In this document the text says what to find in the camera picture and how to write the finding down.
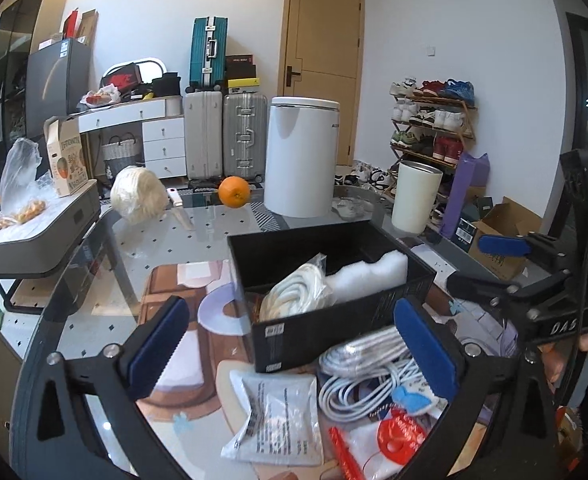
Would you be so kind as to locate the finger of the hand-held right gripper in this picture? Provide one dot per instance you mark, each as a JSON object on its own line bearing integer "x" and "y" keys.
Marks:
{"x": 503, "y": 246}
{"x": 478, "y": 285}

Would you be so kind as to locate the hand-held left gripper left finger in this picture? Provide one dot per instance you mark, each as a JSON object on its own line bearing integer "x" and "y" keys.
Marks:
{"x": 156, "y": 347}

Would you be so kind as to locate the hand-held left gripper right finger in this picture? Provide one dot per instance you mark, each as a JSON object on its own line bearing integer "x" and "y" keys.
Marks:
{"x": 423, "y": 347}

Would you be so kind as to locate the blue fish-shaped clip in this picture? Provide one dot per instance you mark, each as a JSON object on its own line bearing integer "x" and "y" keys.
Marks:
{"x": 413, "y": 397}

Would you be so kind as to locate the red tape roll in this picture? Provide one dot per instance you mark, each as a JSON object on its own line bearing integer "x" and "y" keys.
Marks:
{"x": 398, "y": 430}

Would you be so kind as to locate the white foam piece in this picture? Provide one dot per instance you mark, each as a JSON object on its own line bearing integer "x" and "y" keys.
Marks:
{"x": 368, "y": 275}

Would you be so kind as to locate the black cardboard box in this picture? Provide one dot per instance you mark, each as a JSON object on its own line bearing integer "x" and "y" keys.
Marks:
{"x": 324, "y": 320}

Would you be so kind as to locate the red printed packet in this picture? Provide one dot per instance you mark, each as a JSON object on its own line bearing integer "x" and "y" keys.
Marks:
{"x": 344, "y": 452}

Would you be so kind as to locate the white labelled packet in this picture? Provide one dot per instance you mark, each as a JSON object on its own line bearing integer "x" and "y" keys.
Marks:
{"x": 279, "y": 420}

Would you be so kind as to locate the open cardboard box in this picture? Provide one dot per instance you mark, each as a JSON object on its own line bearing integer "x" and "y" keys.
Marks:
{"x": 503, "y": 260}

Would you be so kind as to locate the printed table mat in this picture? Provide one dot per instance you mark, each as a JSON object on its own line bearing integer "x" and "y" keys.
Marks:
{"x": 189, "y": 360}

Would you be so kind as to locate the purple bag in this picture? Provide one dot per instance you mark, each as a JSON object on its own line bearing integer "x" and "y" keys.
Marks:
{"x": 461, "y": 195}

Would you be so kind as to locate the cream tumbler cup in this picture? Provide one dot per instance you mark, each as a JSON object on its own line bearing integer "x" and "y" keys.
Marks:
{"x": 416, "y": 197}

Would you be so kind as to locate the wooden shoe rack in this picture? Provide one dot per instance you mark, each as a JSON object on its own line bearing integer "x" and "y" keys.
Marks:
{"x": 431, "y": 125}

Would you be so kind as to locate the pile of shoes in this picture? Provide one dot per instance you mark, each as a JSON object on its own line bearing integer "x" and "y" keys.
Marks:
{"x": 368, "y": 175}

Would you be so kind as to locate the white crumpled plastic bag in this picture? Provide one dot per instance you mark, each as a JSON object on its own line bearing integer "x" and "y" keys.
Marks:
{"x": 139, "y": 194}

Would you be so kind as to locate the grey flat appliance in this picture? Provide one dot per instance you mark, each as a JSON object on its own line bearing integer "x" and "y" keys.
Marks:
{"x": 39, "y": 240}

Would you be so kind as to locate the orange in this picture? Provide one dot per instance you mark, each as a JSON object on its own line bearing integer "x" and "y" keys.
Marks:
{"x": 234, "y": 191}

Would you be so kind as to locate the woven laundry basket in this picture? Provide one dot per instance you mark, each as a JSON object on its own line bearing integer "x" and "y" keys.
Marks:
{"x": 119, "y": 152}

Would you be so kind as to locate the clear bag with snacks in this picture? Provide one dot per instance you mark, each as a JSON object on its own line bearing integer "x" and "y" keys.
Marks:
{"x": 21, "y": 185}

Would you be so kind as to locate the cardboard fruit carton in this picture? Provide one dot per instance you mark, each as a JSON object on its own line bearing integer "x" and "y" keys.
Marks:
{"x": 64, "y": 155}

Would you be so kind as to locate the smooth silver suitcase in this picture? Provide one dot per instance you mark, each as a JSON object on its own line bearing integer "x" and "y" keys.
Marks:
{"x": 203, "y": 135}

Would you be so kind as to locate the white dresser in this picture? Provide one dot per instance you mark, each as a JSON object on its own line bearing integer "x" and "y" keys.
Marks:
{"x": 139, "y": 130}

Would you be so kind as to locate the white electric kettle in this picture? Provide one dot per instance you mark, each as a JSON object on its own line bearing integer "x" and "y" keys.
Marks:
{"x": 301, "y": 155}

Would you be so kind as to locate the ribbed silver suitcase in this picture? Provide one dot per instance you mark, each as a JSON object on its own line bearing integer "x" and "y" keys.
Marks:
{"x": 244, "y": 135}

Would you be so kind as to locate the wooden door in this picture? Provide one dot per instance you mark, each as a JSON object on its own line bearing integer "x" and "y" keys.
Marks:
{"x": 324, "y": 70}

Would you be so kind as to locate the bagged snacks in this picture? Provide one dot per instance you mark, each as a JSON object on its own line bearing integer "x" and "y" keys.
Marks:
{"x": 99, "y": 97}

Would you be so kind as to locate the black bag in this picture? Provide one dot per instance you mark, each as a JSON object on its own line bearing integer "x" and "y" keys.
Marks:
{"x": 166, "y": 84}

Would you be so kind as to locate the red and black shoe box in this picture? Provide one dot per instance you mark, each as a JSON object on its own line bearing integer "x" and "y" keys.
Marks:
{"x": 121, "y": 77}

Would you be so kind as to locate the white oval mirror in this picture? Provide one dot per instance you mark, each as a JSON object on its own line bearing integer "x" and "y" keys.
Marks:
{"x": 151, "y": 64}

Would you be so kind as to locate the grey fridge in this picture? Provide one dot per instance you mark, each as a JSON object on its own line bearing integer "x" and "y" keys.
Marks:
{"x": 56, "y": 77}

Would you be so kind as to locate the teal suitcase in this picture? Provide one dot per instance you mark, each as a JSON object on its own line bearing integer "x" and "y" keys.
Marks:
{"x": 208, "y": 52}

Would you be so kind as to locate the dark glass cabinet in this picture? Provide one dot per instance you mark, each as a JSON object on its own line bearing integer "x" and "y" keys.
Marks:
{"x": 9, "y": 60}

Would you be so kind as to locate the boxes atop fridge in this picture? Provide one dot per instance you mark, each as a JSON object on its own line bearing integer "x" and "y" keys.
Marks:
{"x": 71, "y": 22}

